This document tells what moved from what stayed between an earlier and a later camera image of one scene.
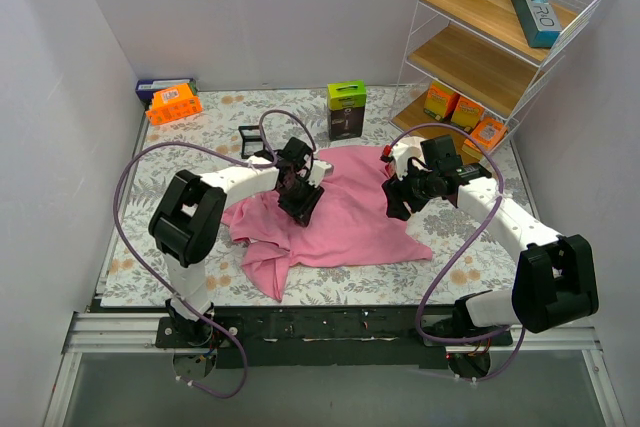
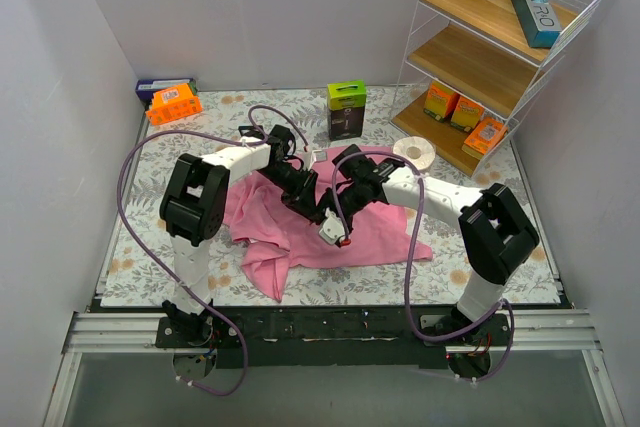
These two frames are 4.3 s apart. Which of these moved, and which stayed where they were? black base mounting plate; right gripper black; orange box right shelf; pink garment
Moved: right gripper black
Stayed: orange box right shelf; pink garment; black base mounting plate
